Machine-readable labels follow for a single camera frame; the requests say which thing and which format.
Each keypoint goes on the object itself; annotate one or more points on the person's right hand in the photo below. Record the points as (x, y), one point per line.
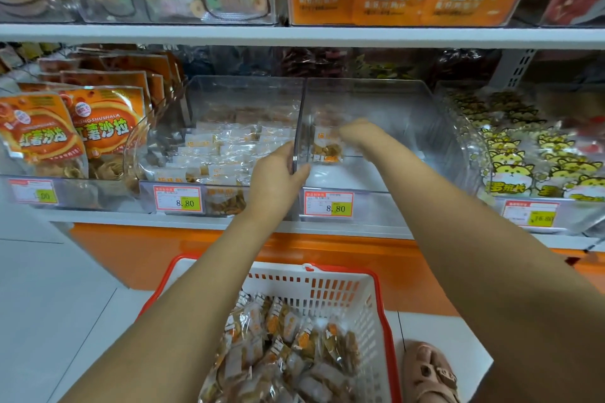
(373, 143)

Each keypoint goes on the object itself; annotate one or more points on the orange shelf base panel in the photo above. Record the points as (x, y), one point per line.
(378, 261)

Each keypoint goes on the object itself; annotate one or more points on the stack of orange packets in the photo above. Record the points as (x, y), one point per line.
(94, 124)

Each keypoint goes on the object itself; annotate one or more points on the white snack shelf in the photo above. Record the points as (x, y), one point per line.
(284, 36)

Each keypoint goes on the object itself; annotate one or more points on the white yellow price tag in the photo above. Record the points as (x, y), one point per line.
(529, 215)
(178, 199)
(329, 203)
(33, 191)

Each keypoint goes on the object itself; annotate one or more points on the small brown snack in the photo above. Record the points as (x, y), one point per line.
(333, 148)

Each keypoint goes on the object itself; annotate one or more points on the person's left hand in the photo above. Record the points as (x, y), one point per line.
(276, 185)

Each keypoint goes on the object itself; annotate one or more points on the white red-rimmed shopping basket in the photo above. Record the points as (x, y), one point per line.
(321, 280)

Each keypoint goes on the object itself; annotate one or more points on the yellow hamster snack packets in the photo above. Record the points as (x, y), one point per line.
(529, 152)

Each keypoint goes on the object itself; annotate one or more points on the person's left forearm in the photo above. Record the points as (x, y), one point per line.
(180, 332)

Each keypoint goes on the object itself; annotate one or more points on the person's right forearm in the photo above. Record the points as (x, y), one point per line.
(492, 275)

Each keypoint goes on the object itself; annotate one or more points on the pink clog sandal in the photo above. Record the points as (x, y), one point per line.
(430, 374)

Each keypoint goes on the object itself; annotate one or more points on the pile of small brown snacks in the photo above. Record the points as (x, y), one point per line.
(284, 351)

